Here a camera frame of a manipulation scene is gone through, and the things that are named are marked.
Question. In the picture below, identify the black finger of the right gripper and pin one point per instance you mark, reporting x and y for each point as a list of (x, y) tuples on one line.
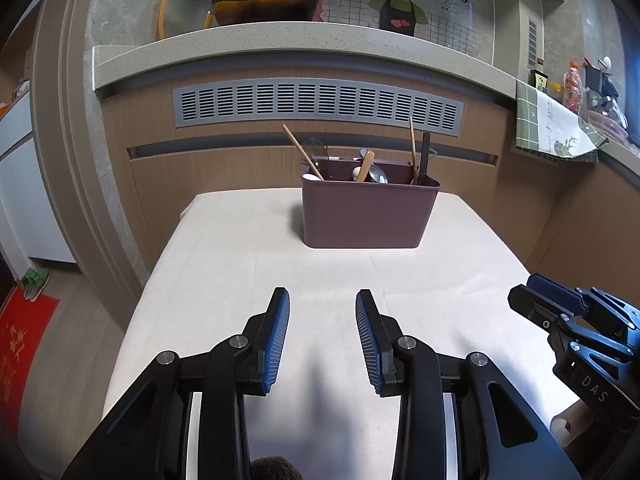
[(569, 299), (539, 310)]

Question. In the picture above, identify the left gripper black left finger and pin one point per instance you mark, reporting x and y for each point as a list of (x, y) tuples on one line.
[(146, 433)]

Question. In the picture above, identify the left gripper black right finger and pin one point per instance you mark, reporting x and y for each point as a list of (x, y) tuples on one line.
[(498, 434)]

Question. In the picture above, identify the black smiley-handle spoon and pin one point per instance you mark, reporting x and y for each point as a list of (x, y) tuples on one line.
[(377, 174)]

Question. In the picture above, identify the wooden spoon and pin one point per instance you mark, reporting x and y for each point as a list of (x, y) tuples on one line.
[(364, 169)]

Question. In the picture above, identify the wooden chopstick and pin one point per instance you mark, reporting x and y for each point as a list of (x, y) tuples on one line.
[(414, 154), (303, 152)]

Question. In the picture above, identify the right hand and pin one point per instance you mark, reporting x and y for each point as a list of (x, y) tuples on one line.
[(577, 422)]

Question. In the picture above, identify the beige tablecloth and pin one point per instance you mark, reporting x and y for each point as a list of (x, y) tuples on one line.
[(231, 249)]

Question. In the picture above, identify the red floor mat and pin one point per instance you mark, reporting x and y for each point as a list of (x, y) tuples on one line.
[(23, 323)]

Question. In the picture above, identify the green checked towel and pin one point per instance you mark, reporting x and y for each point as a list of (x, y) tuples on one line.
[(547, 128)]

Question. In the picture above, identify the orange-cap bottle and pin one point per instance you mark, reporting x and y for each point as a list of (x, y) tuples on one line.
[(573, 95)]

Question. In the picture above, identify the maroon plastic utensil caddy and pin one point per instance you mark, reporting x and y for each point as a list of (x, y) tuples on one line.
[(342, 213)]

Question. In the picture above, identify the white refrigerator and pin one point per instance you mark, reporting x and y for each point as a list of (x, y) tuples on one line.
[(23, 195)]

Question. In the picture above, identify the grey ventilation grille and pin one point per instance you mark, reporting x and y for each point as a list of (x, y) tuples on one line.
[(329, 100)]

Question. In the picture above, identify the yellow-rimmed glass pot lid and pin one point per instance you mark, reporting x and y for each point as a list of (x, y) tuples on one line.
[(179, 17)]

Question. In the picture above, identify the dark yellow-handled wok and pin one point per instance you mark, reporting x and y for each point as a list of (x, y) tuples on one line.
[(232, 12)]

